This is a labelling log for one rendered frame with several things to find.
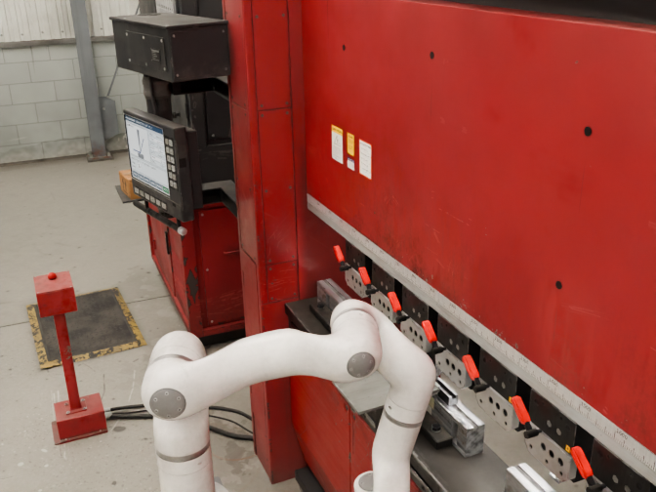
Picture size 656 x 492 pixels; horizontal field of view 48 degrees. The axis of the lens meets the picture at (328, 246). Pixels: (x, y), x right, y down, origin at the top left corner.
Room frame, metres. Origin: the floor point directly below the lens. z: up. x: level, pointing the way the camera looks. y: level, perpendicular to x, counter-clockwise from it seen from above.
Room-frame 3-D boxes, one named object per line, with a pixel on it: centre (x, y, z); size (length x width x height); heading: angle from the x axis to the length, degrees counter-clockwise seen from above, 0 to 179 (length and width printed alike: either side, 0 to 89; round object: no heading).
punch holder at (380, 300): (2.09, -0.20, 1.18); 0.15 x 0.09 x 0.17; 23
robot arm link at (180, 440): (1.36, 0.33, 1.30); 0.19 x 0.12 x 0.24; 3
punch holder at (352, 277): (2.27, -0.13, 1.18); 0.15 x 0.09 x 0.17; 23
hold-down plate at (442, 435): (1.83, -0.26, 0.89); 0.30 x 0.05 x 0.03; 23
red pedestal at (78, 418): (3.02, 1.25, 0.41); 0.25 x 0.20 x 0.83; 113
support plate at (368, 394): (1.83, -0.16, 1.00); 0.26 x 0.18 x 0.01; 113
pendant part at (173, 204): (2.78, 0.63, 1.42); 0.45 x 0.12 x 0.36; 37
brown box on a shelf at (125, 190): (3.74, 0.98, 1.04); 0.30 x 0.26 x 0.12; 22
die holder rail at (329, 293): (2.39, -0.08, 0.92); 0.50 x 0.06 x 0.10; 23
